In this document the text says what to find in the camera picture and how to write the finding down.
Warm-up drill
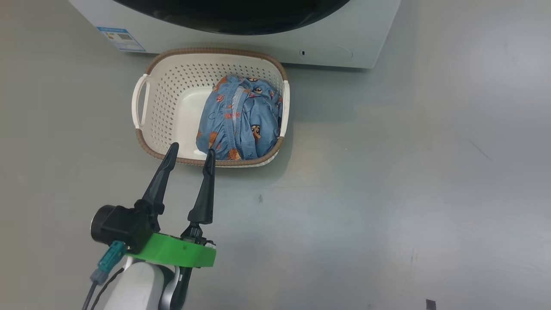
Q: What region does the blue cartoon print garment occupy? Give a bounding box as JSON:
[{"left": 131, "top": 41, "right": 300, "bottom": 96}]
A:
[{"left": 196, "top": 75, "right": 284, "bottom": 161}]

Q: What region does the teal left camera cable plug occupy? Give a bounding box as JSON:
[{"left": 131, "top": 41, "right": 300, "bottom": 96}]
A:
[{"left": 82, "top": 241, "right": 127, "bottom": 310}]

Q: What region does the round black glass washer door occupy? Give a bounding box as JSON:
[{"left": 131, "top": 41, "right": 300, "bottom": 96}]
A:
[{"left": 113, "top": 0, "right": 351, "bottom": 36}]

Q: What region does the white front-load washing machine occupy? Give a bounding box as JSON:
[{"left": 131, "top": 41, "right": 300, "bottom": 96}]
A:
[{"left": 69, "top": 0, "right": 402, "bottom": 69}]

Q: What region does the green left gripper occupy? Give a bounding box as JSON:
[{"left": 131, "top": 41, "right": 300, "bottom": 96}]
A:
[{"left": 127, "top": 143, "right": 217, "bottom": 268}]

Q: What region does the cream perforated laundry basket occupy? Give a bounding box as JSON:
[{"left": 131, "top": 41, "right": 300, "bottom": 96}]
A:
[{"left": 131, "top": 47, "right": 291, "bottom": 167}]

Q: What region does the blue energy label sticker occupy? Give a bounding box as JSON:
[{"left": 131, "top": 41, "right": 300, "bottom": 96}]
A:
[{"left": 96, "top": 27, "right": 147, "bottom": 53}]

